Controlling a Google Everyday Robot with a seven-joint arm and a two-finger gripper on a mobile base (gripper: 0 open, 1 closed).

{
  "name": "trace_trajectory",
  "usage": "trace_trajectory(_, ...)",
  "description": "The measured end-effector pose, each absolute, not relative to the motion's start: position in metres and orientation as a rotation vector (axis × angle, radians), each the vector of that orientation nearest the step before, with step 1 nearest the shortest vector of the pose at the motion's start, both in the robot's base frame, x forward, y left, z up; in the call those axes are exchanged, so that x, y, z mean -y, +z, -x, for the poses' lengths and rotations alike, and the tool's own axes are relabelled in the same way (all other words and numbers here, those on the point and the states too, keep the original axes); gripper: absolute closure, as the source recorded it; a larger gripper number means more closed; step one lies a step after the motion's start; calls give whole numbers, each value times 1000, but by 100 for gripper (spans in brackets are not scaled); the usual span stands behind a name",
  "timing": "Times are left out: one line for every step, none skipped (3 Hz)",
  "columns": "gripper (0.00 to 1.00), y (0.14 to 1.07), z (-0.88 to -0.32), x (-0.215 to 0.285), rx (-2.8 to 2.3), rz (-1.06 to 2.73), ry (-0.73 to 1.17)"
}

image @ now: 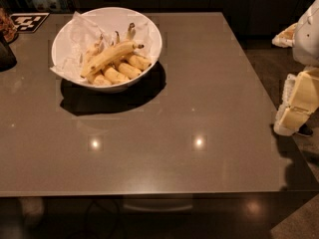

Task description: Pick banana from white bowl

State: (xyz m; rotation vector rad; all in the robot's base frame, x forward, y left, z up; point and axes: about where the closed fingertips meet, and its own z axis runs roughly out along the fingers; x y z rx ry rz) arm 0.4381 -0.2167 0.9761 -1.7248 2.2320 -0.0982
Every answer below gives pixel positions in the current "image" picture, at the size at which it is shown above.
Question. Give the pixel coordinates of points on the long top banana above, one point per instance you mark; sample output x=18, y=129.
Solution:
x=109, y=55

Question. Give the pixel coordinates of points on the banana back left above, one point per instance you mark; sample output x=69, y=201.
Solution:
x=93, y=50

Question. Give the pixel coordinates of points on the banana left front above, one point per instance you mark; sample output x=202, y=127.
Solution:
x=98, y=79

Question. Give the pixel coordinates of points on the banana middle front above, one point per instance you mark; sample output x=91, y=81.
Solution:
x=130, y=71

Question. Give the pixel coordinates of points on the brown patterned object top left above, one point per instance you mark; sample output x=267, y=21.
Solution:
x=7, y=27

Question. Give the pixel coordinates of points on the black white fiducial marker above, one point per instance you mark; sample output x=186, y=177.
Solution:
x=28, y=22

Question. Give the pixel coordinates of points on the banana right front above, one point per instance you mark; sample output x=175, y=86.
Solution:
x=138, y=61

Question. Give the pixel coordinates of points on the dark object left edge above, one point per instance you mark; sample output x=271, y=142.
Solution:
x=7, y=58

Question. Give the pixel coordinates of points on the banana centre front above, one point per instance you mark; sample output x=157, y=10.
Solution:
x=114, y=76

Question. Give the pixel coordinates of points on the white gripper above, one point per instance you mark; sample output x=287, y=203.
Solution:
x=307, y=40

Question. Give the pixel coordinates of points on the white paper liner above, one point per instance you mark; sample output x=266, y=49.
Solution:
x=74, y=40

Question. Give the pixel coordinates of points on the white bowl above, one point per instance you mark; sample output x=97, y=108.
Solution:
x=109, y=44

